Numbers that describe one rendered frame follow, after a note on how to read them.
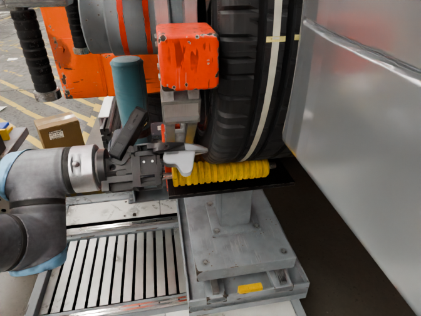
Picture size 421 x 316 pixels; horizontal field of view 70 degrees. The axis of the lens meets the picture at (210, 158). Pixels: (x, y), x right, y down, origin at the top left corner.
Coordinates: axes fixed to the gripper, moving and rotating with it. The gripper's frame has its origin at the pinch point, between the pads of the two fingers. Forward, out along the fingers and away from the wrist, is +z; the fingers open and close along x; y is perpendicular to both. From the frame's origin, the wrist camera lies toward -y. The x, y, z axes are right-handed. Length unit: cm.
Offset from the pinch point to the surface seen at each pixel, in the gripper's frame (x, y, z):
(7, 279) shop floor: -64, 26, -68
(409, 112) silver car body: 42.9, 9.8, 8.5
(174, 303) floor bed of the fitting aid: -41, 38, -9
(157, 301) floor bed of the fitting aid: -42, 37, -14
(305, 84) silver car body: 30.6, 1.8, 8.5
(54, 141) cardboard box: -120, -42, -71
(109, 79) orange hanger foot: -49, -42, -25
